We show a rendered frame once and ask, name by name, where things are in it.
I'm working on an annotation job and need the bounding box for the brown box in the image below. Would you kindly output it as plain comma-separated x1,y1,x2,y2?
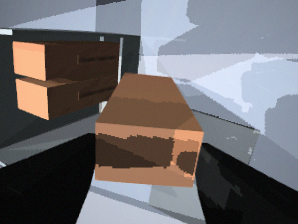
12,40,121,80
16,69,118,120
94,73,204,188

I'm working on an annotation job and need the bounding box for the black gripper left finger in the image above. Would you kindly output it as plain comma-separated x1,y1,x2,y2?
0,133,96,224

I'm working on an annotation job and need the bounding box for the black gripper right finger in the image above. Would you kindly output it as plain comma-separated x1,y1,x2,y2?
196,143,298,224

